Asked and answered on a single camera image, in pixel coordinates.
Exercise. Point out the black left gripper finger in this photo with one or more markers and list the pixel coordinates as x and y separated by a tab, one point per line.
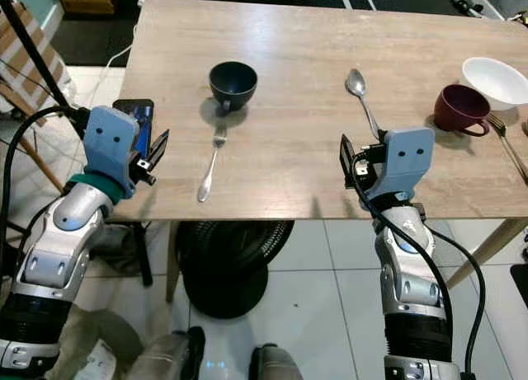
159	147

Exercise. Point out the silver fork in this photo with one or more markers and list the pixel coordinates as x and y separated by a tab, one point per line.
507	141
218	141

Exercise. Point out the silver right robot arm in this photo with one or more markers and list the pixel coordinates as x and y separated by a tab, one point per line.
412	273

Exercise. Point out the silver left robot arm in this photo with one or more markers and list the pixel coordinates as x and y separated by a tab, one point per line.
54	252

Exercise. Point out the silver spoon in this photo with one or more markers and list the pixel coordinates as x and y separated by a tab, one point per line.
356	83

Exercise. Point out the maroon mug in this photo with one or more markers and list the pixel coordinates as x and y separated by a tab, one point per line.
459	108

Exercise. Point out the light wooden table leg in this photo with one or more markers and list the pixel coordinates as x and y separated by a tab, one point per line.
173	260
487	250

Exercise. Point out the white bowl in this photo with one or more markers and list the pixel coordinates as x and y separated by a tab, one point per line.
497	82

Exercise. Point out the black floor fan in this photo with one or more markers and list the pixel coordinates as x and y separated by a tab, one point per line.
235	265

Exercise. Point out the black tripod pole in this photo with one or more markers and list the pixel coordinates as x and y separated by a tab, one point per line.
41	63

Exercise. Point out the wooden chair with striped cardboard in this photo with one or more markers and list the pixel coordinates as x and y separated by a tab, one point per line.
33	54

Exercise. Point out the grey woven sack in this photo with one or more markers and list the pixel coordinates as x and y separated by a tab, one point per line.
91	347

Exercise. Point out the robot left leg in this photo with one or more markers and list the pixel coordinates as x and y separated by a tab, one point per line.
169	357

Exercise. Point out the robot leg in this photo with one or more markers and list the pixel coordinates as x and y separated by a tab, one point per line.
169	357
276	365

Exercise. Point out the robot right leg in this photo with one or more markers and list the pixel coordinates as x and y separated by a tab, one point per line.
276	365

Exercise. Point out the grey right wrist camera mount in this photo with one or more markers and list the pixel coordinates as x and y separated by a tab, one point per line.
403	161

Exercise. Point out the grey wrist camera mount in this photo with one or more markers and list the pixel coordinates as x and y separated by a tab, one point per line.
403	161
111	141

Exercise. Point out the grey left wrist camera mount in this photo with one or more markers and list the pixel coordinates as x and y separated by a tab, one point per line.
111	141

